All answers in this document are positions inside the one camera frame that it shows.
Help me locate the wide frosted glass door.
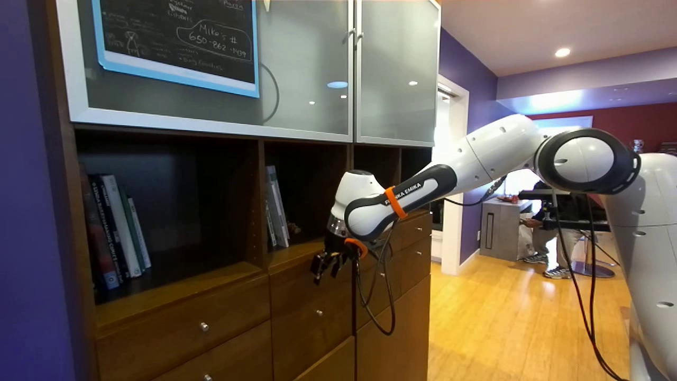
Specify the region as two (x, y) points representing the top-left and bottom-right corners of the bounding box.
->
(53, 0), (356, 144)

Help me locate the stool with round base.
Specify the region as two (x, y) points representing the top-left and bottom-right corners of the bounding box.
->
(564, 231), (619, 280)

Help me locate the dark wooden shelf cabinet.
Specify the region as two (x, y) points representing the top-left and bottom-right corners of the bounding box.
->
(27, 0), (442, 381)

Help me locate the deep wooden drawer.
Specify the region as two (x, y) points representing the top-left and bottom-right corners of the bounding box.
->
(268, 275), (356, 381)
(154, 321), (275, 381)
(356, 234), (433, 332)

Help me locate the dark blue book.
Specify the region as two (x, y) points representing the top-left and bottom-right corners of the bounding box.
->
(90, 175), (128, 288)

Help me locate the wooden cabinet door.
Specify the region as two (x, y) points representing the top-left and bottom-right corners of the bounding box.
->
(294, 334), (358, 381)
(356, 275), (432, 381)

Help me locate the orange strap on arm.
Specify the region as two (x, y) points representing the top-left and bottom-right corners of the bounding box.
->
(383, 184), (410, 223)

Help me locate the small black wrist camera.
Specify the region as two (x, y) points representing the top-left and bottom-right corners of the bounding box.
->
(342, 234), (373, 263)

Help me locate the thin grey book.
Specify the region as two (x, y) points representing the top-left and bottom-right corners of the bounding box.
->
(262, 164), (279, 249)

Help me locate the thick black looped cable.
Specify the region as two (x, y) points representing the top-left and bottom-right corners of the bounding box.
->
(350, 238), (399, 381)

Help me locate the blue framed chalkboard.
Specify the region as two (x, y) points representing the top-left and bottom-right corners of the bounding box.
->
(88, 0), (262, 100)

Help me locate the white door frame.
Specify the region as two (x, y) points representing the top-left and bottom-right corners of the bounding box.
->
(429, 72), (475, 276)

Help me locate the thin white book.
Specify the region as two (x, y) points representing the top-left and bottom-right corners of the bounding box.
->
(275, 181), (293, 249)

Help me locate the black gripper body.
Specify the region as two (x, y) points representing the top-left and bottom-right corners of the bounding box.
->
(317, 232), (356, 273)

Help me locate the maroon book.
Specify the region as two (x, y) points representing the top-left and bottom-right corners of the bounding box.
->
(81, 175), (121, 293)

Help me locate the black table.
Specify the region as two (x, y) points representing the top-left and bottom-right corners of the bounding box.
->
(516, 185), (613, 232)

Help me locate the thin dark cord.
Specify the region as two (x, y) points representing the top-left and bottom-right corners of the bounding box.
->
(256, 61), (282, 126)

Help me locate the thin black cable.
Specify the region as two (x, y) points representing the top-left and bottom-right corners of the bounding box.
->
(549, 188), (631, 381)

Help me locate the narrow frosted glass door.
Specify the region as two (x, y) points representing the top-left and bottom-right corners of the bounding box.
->
(353, 0), (442, 147)

